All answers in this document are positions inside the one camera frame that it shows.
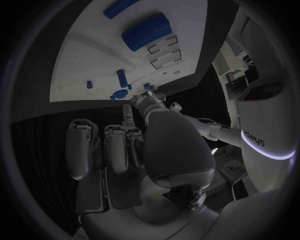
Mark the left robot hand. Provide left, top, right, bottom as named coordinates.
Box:
left=143, top=89, right=167, bottom=104

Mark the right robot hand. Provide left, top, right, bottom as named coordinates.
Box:
left=64, top=94, right=223, bottom=240

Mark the white task board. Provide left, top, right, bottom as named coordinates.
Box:
left=48, top=0, right=209, bottom=104

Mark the blue plug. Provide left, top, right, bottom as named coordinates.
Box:
left=142, top=82, right=158, bottom=91

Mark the blue gear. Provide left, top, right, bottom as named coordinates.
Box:
left=109, top=89, right=130, bottom=102

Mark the long blue peg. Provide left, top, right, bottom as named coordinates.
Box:
left=116, top=69, right=133, bottom=91

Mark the large blue block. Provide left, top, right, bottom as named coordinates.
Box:
left=120, top=12, right=173, bottom=53

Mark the workshop desk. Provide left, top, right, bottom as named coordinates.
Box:
left=218, top=68, right=251, bottom=94

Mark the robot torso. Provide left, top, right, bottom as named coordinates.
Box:
left=225, top=7, right=297, bottom=194

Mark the long blue cylinder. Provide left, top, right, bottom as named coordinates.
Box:
left=102, top=0, right=142, bottom=21

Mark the white cable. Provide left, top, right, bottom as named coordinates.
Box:
left=195, top=117, right=234, bottom=129

